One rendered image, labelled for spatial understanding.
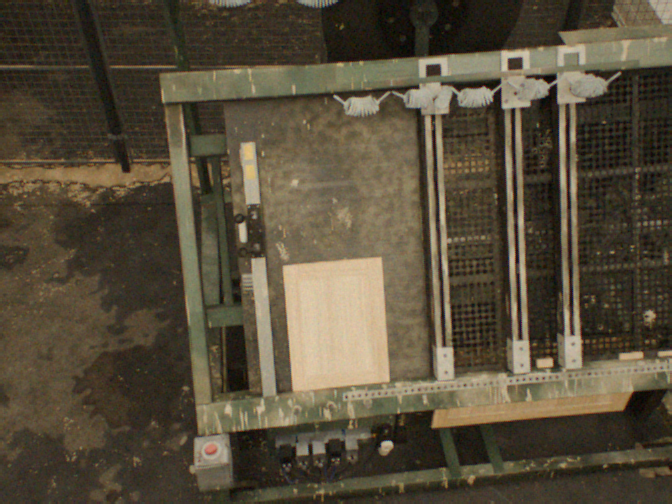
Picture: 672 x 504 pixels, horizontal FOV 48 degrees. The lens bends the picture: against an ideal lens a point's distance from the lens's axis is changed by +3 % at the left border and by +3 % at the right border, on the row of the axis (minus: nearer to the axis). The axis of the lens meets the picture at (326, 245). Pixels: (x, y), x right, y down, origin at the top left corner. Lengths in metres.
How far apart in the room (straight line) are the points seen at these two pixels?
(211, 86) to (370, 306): 0.99
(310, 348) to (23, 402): 1.84
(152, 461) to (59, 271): 1.45
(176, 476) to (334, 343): 1.26
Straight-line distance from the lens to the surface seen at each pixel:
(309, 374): 2.86
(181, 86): 2.64
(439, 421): 3.53
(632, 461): 3.80
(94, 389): 4.13
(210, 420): 2.88
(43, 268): 4.79
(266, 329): 2.78
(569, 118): 2.89
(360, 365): 2.87
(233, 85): 2.63
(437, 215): 2.78
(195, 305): 2.75
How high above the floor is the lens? 3.29
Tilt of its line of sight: 45 degrees down
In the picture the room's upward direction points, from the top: straight up
